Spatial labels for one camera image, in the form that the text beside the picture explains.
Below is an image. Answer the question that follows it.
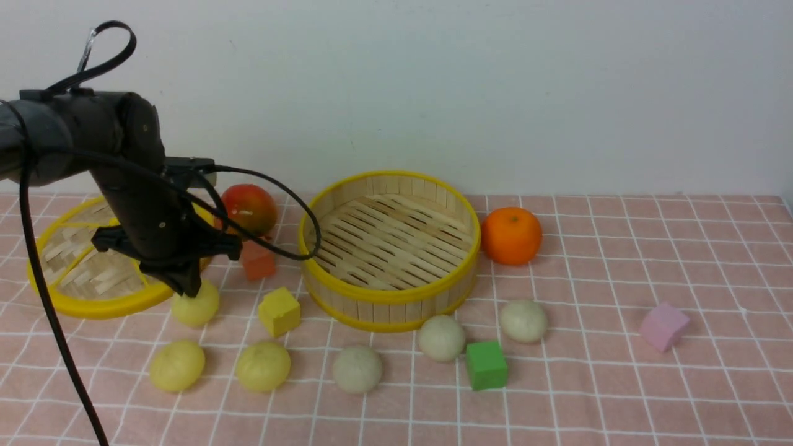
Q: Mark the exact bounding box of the green foam cube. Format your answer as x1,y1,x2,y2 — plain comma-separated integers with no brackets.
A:
465,341,508,391

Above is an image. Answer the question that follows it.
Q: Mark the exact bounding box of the orange tangerine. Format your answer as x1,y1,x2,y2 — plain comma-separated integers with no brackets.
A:
481,207,543,266

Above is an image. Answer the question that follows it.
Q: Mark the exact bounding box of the pink foam cube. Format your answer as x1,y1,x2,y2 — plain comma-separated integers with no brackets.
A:
638,302,691,352

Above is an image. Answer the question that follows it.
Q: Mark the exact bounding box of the yellow bamboo steamer tray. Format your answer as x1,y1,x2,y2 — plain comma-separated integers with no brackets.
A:
298,170,481,333

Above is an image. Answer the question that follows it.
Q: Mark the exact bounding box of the salmon foam cube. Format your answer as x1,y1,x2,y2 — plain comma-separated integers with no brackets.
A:
240,239,276,282

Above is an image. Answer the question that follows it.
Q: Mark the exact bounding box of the yellow foam cube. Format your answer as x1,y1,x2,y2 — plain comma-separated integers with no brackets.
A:
258,286,301,339

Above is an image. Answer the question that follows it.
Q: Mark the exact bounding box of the white bun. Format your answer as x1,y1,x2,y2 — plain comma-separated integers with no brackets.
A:
417,315,467,362
499,300,549,344
331,346,383,395

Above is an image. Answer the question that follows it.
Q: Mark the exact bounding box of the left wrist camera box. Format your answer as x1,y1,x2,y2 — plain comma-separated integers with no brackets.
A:
162,156,216,189

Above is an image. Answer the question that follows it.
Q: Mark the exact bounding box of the red apple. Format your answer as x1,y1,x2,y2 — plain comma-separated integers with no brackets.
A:
221,184,278,237

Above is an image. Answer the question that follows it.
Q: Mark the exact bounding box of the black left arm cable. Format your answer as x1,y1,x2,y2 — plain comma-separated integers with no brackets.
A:
17,20,323,446

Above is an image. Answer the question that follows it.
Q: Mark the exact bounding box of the yellow bun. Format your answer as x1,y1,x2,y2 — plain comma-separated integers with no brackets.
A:
235,342,292,393
148,339,206,393
170,281,220,327

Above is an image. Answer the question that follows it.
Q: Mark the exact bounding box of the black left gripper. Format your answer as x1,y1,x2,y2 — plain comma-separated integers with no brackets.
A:
91,165,242,297

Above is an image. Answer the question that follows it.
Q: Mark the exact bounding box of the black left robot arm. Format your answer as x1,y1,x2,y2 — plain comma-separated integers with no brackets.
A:
1,90,242,297

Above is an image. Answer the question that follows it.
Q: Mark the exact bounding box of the yellow bamboo steamer lid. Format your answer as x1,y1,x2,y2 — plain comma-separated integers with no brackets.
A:
27,196,214,320

